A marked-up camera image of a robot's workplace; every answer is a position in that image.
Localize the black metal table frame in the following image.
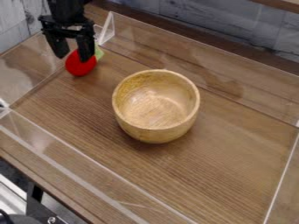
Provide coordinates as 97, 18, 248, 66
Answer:
25, 182, 68, 224

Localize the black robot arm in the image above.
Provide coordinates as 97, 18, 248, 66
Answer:
38, 0, 94, 62

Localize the light wooden bowl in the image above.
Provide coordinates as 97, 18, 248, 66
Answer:
112, 69, 201, 144

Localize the clear acrylic tray wall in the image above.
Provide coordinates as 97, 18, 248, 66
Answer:
0, 8, 299, 224

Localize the black cable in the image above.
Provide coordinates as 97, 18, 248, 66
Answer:
0, 208, 16, 224

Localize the red plush fruit green leaf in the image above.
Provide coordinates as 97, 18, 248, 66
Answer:
65, 47, 104, 77

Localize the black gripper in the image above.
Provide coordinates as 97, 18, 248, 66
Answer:
38, 15, 94, 62

